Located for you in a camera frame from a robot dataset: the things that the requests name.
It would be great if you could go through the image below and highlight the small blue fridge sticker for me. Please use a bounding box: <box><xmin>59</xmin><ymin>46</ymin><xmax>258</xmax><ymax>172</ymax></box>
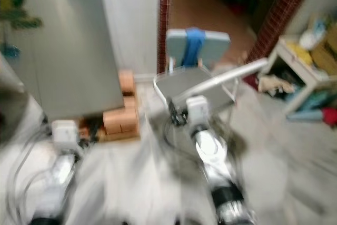
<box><xmin>3</xmin><ymin>43</ymin><xmax>22</xmax><ymax>60</ymax></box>

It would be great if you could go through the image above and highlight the green and yellow fridge sticker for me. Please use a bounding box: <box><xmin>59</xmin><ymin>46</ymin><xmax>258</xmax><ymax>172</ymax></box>
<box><xmin>0</xmin><ymin>0</ymin><xmax>44</xmax><ymax>31</ymax></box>

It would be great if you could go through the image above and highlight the blue cloth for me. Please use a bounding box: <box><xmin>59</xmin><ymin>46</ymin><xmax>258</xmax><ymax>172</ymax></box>
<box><xmin>182</xmin><ymin>26</ymin><xmax>206</xmax><ymax>69</ymax></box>

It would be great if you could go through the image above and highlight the beige cloth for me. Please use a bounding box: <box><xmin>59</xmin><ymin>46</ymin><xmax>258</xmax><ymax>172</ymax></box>
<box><xmin>257</xmin><ymin>75</ymin><xmax>295</xmax><ymax>96</ymax></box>

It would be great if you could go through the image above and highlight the light blue tube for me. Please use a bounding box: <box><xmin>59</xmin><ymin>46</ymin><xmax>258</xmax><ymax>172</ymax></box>
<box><xmin>285</xmin><ymin>110</ymin><xmax>322</xmax><ymax>123</ymax></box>

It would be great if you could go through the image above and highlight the white shelf unit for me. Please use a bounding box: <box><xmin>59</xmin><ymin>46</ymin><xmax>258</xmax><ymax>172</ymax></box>
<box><xmin>269</xmin><ymin>19</ymin><xmax>337</xmax><ymax>115</ymax></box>

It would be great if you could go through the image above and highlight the yellow cloth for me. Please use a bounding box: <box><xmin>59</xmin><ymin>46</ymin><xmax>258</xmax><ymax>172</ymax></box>
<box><xmin>287</xmin><ymin>43</ymin><xmax>314</xmax><ymax>66</ymax></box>

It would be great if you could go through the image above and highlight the teal fabric item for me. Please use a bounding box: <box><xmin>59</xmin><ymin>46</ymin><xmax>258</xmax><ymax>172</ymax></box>
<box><xmin>292</xmin><ymin>91</ymin><xmax>337</xmax><ymax>112</ymax></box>

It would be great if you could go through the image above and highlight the white and blue bag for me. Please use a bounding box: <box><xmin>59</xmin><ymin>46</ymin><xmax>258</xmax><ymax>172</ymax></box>
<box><xmin>298</xmin><ymin>17</ymin><xmax>328</xmax><ymax>52</ymax></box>

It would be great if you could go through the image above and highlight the pink-red round item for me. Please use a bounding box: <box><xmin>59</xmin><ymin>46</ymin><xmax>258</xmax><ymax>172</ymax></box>
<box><xmin>321</xmin><ymin>106</ymin><xmax>337</xmax><ymax>127</ymax></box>

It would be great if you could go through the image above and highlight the brown-yellow bundle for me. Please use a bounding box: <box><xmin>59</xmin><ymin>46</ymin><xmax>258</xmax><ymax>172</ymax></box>
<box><xmin>311</xmin><ymin>38</ymin><xmax>337</xmax><ymax>75</ymax></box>

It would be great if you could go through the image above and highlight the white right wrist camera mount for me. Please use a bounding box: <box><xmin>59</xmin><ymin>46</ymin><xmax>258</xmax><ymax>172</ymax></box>
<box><xmin>186</xmin><ymin>96</ymin><xmax>211</xmax><ymax>128</ymax></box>

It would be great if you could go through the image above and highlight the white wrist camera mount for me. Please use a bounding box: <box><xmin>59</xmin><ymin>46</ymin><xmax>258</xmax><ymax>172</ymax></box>
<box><xmin>52</xmin><ymin>120</ymin><xmax>80</xmax><ymax>154</ymax></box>
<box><xmin>186</xmin><ymin>96</ymin><xmax>211</xmax><ymax>128</ymax></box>

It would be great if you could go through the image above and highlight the metal-frame chair grey seat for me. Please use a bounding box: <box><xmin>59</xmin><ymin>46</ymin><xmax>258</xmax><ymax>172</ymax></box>
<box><xmin>153</xmin><ymin>27</ymin><xmax>269</xmax><ymax>131</ymax></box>

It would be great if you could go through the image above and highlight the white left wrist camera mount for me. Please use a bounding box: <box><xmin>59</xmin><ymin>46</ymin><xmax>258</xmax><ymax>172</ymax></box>
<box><xmin>52</xmin><ymin>120</ymin><xmax>80</xmax><ymax>154</ymax></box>

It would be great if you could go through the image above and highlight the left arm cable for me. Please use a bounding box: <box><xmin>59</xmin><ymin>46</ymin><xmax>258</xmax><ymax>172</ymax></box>
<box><xmin>5</xmin><ymin>130</ymin><xmax>53</xmax><ymax>223</ymax></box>

